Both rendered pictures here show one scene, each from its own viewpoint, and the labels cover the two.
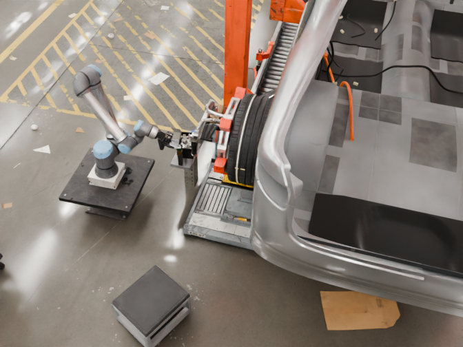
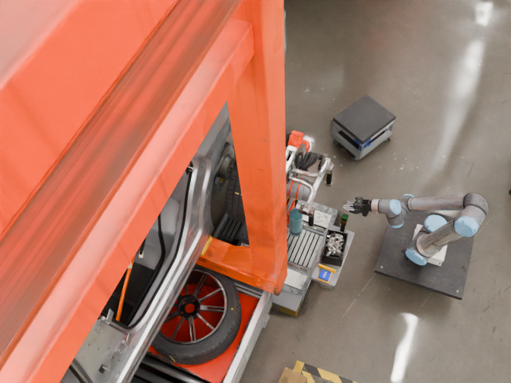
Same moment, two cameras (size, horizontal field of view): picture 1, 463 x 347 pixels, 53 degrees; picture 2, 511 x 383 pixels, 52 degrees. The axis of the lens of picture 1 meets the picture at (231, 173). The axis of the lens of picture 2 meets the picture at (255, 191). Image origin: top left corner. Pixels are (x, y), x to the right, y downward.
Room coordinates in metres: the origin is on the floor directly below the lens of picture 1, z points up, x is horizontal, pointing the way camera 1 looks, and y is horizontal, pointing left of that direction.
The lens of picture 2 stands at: (4.35, 0.30, 3.76)
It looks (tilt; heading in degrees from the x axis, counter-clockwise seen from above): 59 degrees down; 196
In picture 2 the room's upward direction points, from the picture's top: 6 degrees counter-clockwise
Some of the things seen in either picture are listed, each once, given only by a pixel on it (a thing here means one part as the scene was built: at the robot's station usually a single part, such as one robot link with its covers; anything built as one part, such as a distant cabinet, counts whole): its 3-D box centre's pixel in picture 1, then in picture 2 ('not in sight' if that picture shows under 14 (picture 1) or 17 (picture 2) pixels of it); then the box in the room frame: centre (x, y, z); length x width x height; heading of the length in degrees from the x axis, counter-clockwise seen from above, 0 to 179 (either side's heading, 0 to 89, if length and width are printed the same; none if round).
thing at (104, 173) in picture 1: (105, 166); not in sight; (2.59, 1.02, 0.43); 0.19 x 0.19 x 0.10
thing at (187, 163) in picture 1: (188, 149); (332, 255); (2.82, 0.37, 0.44); 0.43 x 0.17 x 0.03; 167
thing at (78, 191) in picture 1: (111, 189); (422, 254); (2.59, 1.02, 0.15); 0.60 x 0.60 x 0.30; 79
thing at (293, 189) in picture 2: (222, 133); (296, 188); (2.58, 0.08, 0.85); 0.21 x 0.14 x 0.14; 77
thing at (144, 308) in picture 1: (152, 308); (362, 129); (1.50, 0.51, 0.17); 0.43 x 0.36 x 0.34; 140
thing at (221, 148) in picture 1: (231, 135); (286, 184); (2.56, 0.01, 0.85); 0.54 x 0.07 x 0.54; 167
